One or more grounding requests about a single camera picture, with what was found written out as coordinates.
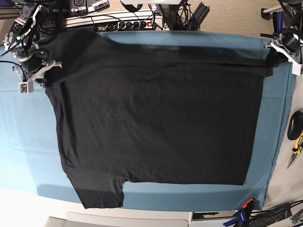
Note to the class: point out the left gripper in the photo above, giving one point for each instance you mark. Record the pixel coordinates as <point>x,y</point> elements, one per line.
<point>287,47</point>

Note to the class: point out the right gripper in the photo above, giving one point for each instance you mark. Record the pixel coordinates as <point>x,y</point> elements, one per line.
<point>34,64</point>

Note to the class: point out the black T-shirt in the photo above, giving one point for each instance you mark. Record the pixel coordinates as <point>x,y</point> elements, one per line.
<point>125,113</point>

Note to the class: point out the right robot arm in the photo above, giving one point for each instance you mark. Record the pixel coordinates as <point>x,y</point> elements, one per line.
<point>24,42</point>

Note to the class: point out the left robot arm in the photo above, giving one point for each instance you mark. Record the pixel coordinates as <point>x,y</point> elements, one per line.
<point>293,15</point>

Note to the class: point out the blue black bar clamp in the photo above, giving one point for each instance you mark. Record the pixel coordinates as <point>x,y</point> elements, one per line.
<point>278,23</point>

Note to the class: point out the black computer mouse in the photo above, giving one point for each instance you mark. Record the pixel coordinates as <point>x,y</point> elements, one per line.
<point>295,126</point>

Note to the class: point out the grey foot pedal box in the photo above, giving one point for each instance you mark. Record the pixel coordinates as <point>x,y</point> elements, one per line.
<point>78,6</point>

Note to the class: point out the teal table cloth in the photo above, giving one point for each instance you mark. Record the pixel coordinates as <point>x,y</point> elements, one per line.
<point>30,160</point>

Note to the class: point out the white power strip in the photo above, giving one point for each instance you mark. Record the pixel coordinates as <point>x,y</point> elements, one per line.
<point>136,22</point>

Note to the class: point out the black plastic bag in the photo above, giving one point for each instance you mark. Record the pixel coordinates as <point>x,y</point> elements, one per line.
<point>267,218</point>

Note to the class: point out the orange blue spring clamp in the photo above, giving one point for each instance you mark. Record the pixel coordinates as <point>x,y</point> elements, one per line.
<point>243,215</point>

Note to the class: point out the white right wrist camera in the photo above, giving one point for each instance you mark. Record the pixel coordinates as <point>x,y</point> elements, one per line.
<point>26,87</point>

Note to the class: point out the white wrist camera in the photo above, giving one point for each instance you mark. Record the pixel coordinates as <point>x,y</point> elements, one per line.
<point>26,87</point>
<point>297,69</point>

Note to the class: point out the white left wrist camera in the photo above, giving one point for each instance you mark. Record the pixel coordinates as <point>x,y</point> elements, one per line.
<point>297,69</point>

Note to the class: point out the black aluminium extrusion frame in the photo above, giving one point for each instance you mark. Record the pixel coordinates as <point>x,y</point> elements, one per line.
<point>197,17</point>

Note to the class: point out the yellow handled pliers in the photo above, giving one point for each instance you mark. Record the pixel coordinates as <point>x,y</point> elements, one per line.
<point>297,149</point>

